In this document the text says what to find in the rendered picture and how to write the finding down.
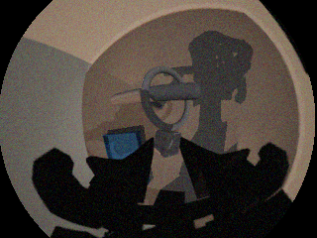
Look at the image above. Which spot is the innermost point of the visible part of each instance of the blue tray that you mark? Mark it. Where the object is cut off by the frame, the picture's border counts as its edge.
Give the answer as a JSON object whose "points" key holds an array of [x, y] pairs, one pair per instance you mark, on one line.
{"points": [[119, 146]]}

